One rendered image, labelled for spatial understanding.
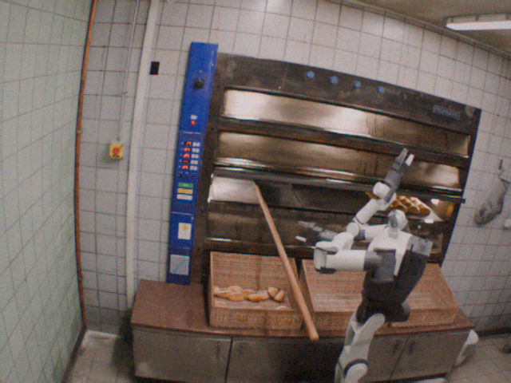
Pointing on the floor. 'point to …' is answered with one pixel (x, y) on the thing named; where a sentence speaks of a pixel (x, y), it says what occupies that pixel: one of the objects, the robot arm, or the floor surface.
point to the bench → (272, 345)
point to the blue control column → (203, 63)
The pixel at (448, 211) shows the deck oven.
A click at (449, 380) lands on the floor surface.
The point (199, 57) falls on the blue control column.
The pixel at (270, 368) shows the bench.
